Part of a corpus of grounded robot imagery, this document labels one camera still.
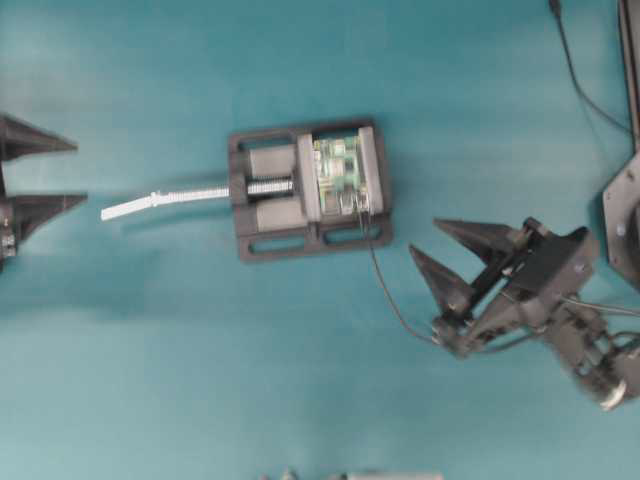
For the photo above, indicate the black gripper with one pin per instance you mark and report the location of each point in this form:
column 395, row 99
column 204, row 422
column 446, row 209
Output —
column 526, row 272

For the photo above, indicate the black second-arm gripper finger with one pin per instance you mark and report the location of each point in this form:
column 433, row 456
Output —
column 21, row 215
column 20, row 138

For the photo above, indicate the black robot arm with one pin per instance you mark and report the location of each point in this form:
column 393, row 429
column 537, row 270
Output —
column 603, row 363

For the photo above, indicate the green Raspberry Pi board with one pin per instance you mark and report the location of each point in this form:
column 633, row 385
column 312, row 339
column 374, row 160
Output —
column 342, row 186

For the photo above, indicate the black bench vise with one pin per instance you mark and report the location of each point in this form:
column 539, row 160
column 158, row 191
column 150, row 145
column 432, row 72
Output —
column 290, row 225

